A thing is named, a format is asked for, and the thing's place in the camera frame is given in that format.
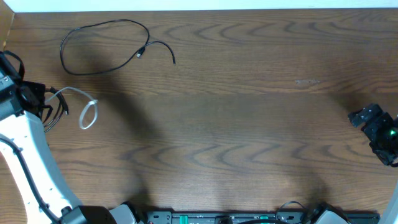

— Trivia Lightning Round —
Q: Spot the black USB cable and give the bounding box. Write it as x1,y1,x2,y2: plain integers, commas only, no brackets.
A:
42,86,70,134
58,19,177,77

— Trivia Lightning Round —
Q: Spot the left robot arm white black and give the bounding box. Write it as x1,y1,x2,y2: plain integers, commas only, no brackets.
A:
1,50,147,224

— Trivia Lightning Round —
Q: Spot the brown cardboard panel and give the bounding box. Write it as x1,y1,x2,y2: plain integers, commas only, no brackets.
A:
0,0,15,51

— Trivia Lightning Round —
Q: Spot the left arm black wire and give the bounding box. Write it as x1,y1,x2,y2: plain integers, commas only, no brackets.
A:
0,136,62,224

